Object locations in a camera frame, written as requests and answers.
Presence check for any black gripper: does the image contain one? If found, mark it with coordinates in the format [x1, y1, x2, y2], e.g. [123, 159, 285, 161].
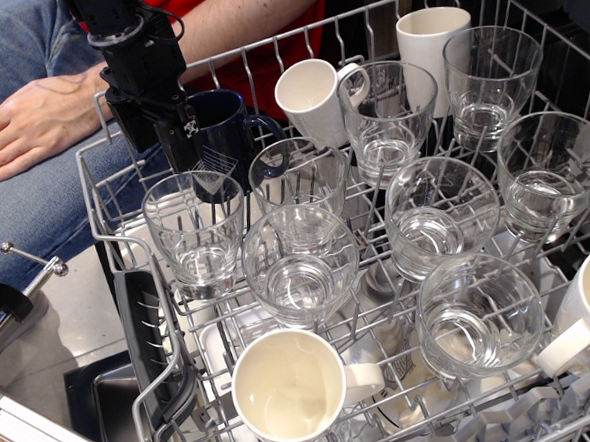
[96, 18, 238, 203]

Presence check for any clear glass cup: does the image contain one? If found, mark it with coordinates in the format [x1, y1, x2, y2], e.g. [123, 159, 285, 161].
[142, 171, 245, 301]

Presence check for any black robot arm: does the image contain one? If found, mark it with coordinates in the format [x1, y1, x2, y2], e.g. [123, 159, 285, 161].
[63, 0, 230, 204]

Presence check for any person's forearm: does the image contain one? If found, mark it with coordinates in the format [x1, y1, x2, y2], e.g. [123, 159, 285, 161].
[173, 0, 318, 84]

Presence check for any tall white cup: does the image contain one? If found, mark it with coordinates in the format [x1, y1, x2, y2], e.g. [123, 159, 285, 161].
[395, 6, 471, 118]

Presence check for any person's bare hand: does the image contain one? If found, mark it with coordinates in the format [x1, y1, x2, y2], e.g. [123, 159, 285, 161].
[0, 62, 111, 182]

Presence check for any dark blue mug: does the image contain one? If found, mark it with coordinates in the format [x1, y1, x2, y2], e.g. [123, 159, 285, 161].
[188, 89, 285, 193]

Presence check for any red shirt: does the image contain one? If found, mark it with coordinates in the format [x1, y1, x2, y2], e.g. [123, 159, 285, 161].
[76, 0, 334, 134]

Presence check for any blue jeans leg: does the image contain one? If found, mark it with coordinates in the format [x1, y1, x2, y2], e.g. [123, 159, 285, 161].
[0, 0, 145, 289]

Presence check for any clear glass behind centre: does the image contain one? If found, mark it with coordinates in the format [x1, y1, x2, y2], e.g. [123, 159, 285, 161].
[248, 137, 350, 215]

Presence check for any clear glass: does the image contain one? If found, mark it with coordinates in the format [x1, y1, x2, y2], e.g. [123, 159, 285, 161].
[442, 25, 543, 152]
[248, 137, 350, 215]
[496, 111, 590, 243]
[415, 253, 544, 380]
[242, 204, 360, 330]
[384, 156, 501, 283]
[337, 60, 438, 190]

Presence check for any white tilted mug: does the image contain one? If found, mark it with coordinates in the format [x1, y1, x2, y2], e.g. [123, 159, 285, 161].
[274, 58, 371, 148]

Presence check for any clear glass front centre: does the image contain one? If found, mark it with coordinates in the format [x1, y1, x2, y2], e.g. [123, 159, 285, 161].
[242, 204, 360, 330]

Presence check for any metal rod with knobs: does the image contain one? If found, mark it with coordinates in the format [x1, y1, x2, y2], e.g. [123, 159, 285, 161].
[0, 225, 74, 345]

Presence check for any clear glass top centre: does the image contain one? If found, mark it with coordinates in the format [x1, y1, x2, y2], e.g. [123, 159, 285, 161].
[337, 60, 438, 190]

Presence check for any clear glass middle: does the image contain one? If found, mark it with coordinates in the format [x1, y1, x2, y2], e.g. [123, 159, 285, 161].
[384, 156, 501, 283]

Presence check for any cream mug front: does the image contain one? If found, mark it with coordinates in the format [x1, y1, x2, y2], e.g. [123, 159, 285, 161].
[231, 328, 384, 442]

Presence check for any white lower dishwasher tray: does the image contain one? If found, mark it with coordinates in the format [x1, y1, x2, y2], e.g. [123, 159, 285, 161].
[114, 200, 440, 442]

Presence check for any clear glass top right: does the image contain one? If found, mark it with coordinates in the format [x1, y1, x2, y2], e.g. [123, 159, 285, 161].
[442, 25, 543, 152]

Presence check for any clear glass front right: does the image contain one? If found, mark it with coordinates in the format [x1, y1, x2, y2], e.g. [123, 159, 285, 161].
[415, 253, 544, 380]

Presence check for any grey plastic tine holder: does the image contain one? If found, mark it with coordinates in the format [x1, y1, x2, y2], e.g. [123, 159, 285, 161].
[420, 371, 590, 442]

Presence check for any grey wire dishwasher rack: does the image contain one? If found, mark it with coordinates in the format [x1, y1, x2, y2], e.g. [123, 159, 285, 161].
[77, 0, 590, 442]

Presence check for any grey plastic rack handle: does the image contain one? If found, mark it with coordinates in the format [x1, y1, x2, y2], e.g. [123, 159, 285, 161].
[114, 270, 197, 442]

